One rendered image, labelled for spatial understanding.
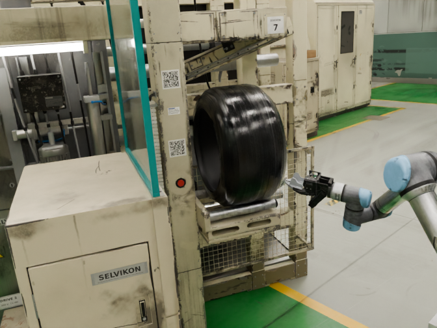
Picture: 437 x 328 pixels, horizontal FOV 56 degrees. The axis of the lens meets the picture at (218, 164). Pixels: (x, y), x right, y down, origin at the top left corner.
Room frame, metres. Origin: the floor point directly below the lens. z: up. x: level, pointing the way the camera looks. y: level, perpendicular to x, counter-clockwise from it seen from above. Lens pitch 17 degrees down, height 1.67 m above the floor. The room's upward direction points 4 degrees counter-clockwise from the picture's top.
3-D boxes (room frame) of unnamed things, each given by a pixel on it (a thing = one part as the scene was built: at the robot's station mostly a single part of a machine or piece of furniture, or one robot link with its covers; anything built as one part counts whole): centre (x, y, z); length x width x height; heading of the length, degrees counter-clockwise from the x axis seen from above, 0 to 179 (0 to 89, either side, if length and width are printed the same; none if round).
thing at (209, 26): (2.20, -0.07, 1.71); 0.61 x 0.25 x 0.15; 109
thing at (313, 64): (6.54, -1.17, 0.62); 0.91 x 0.58 x 1.25; 131
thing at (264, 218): (1.75, -0.09, 0.83); 0.36 x 0.09 x 0.06; 109
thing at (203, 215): (1.83, 0.12, 0.90); 0.40 x 0.03 x 0.10; 19
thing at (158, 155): (1.73, 0.26, 1.19); 0.05 x 0.04 x 0.48; 19
